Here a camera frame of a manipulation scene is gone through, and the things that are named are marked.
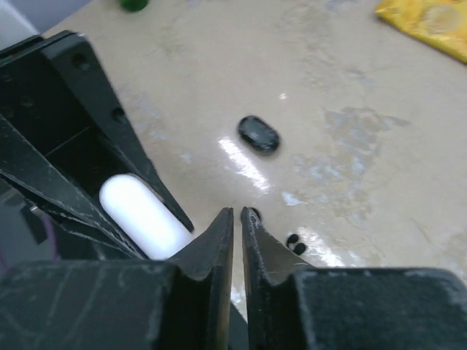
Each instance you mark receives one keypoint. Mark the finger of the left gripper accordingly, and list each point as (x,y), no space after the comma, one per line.
(109,120)
(29,172)

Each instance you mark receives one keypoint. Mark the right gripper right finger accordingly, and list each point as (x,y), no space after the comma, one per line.
(294,305)

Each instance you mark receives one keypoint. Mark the green glass bottle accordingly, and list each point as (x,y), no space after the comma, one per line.
(133,5)

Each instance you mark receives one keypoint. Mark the white earbud charging case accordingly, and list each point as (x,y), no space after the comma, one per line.
(136,209)

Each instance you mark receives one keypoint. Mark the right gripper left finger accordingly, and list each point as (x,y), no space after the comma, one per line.
(179,303)

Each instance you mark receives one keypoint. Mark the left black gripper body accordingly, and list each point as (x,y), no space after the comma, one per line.
(54,106)

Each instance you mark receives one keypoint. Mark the yellow Lays chips bag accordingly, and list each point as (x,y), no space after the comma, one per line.
(439,23)

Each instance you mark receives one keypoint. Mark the black earbud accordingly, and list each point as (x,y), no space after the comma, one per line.
(257,213)
(295,244)

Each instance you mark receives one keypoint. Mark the black earbud charging case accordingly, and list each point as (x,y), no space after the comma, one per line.
(259,135)

